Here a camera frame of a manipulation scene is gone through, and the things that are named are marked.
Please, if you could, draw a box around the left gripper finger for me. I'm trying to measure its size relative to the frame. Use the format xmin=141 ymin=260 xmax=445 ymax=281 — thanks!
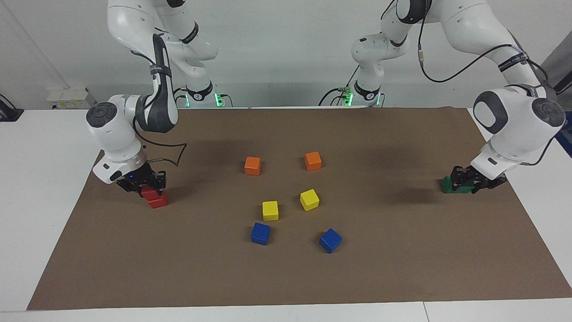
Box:
xmin=473 ymin=175 xmax=508 ymax=194
xmin=450 ymin=166 xmax=467 ymax=191

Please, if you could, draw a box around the blue crate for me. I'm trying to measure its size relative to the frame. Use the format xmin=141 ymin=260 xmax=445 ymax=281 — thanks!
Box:
xmin=558 ymin=127 xmax=572 ymax=158

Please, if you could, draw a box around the white socket box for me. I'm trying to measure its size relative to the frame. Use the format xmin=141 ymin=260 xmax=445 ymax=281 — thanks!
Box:
xmin=47 ymin=87 xmax=97 ymax=110

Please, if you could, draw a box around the brown table mat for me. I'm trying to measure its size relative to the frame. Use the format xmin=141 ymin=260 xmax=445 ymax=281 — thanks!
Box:
xmin=27 ymin=107 xmax=572 ymax=310

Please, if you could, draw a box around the blue wooden block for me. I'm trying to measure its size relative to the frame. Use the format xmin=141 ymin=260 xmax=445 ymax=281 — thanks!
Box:
xmin=251 ymin=222 xmax=271 ymax=246
xmin=319 ymin=228 xmax=343 ymax=254

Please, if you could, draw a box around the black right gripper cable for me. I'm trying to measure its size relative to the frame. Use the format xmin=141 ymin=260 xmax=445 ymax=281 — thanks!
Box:
xmin=132 ymin=34 xmax=188 ymax=167

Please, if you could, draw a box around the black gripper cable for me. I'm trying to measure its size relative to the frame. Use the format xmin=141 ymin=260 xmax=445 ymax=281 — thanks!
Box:
xmin=132 ymin=34 xmax=188 ymax=167
xmin=382 ymin=0 xmax=564 ymax=166

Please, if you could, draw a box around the black base cable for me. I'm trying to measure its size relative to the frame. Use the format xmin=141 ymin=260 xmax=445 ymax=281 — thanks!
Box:
xmin=168 ymin=86 xmax=188 ymax=108
xmin=318 ymin=67 xmax=360 ymax=107

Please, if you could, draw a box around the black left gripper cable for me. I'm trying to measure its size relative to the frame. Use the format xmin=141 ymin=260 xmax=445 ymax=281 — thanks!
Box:
xmin=382 ymin=0 xmax=564 ymax=166

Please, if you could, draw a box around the black clamp mount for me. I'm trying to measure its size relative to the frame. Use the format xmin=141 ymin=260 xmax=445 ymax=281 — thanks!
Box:
xmin=0 ymin=94 xmax=24 ymax=122

